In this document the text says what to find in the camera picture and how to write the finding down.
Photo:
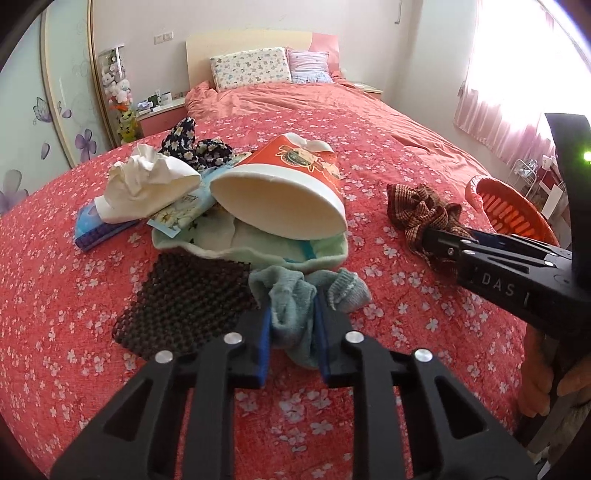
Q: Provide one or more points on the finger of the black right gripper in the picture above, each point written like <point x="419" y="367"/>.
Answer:
<point x="491" y="249"/>

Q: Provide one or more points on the right bedside nightstand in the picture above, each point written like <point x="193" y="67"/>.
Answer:
<point x="365" y="89"/>

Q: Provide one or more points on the white wire rack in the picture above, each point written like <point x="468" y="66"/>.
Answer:
<point x="540" y="182"/>

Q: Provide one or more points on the pink white left nightstand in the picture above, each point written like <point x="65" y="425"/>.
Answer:
<point x="163" y="118"/>

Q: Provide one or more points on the red instant noodle cup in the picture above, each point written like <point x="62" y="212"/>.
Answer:
<point x="291" y="187"/>

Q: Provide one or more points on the person right hand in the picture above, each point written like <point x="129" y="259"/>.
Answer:
<point x="537" y="378"/>

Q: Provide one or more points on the salmon pink bed duvet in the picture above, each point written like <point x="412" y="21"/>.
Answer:
<point x="205" y="103"/>

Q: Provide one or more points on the white wall socket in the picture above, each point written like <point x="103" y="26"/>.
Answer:
<point x="161" y="38"/>

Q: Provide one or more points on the black floral cloth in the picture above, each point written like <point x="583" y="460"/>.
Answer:
<point x="200" y="154"/>

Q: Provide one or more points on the grey green sock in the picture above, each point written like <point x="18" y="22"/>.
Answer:
<point x="291" y="295"/>

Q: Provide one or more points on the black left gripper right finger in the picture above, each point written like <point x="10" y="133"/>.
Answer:
<point x="412" y="418"/>

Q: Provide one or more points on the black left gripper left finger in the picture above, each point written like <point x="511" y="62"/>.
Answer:
<point x="174" y="418"/>

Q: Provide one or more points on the black mesh mat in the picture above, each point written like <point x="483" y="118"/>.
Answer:
<point x="185" y="302"/>

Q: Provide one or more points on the pink window curtain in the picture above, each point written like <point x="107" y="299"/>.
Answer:
<point x="527" y="59"/>

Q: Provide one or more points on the blue tissue packet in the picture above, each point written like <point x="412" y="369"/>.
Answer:
<point x="90" y="230"/>

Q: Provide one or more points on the plush toy hanging rack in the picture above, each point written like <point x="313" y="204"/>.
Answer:
<point x="117" y="94"/>

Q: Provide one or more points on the crumpled white tissue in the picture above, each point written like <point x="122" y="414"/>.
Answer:
<point x="143" y="184"/>

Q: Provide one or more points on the floral snack packet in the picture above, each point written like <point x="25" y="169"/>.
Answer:
<point x="172" y="219"/>

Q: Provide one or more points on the floral sliding wardrobe door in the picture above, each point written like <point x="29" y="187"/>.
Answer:
<point x="52" y="115"/>

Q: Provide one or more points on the floral white pillow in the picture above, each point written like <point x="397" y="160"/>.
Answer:
<point x="250" y="67"/>

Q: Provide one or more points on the pink striped pillow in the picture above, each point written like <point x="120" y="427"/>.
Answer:
<point x="308" y="66"/>

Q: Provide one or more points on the orange plastic laundry basket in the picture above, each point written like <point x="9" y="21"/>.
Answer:
<point x="507" y="210"/>

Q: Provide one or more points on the light green cloth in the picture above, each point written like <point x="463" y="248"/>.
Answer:
<point x="217" y="235"/>

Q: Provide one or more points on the brown plaid cloth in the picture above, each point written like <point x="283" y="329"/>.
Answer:
<point x="414" y="210"/>

